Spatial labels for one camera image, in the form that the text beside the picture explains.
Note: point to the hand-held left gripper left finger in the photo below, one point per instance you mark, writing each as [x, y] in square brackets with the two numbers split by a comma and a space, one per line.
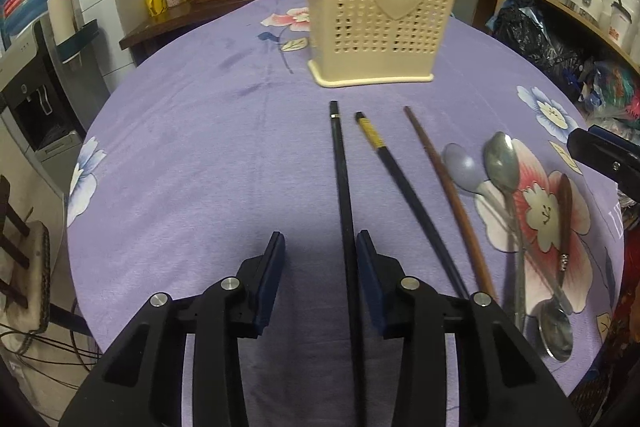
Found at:
[272, 267]

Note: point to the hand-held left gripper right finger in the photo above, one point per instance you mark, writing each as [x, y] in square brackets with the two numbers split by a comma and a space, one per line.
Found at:
[367, 272]

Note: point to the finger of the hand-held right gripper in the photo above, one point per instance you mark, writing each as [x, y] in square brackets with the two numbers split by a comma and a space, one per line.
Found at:
[607, 154]

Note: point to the plain black chopstick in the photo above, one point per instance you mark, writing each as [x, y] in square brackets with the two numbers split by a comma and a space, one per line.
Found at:
[345, 207]

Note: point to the colourful plastic bags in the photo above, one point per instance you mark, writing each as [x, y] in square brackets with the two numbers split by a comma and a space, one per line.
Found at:
[615, 92]

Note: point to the all-metal spoon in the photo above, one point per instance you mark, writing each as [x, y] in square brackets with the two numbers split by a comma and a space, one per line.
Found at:
[501, 167]

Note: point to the brown wooden chopstick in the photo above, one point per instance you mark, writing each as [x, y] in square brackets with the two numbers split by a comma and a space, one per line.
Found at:
[454, 207]

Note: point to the white tumbler with black lid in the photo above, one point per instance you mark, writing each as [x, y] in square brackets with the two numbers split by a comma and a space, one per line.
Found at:
[620, 24]

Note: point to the black plastic bag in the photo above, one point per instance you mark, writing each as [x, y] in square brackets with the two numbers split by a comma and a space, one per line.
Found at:
[537, 37]

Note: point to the black chopstick with yellow band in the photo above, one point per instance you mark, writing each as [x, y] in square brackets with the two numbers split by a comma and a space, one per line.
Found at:
[371, 134]

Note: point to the grey plastic spoon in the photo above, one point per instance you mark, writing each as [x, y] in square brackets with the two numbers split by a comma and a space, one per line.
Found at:
[465, 169]

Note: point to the purple floral tablecloth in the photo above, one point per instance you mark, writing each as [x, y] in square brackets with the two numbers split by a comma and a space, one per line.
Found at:
[225, 132]

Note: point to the dark wooden vanity counter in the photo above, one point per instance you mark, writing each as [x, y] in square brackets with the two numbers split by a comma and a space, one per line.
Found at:
[165, 27]

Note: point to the grey water dispenser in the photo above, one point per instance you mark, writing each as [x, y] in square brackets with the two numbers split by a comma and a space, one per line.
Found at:
[45, 107]

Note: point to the yellow mug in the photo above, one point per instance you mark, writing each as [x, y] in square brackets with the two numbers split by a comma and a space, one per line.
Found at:
[156, 4]

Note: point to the beige cup dispenser tube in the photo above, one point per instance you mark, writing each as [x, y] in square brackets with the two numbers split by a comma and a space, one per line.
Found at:
[62, 19]

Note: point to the green cup holder bracket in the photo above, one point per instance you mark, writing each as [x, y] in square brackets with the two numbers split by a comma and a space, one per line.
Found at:
[82, 39]

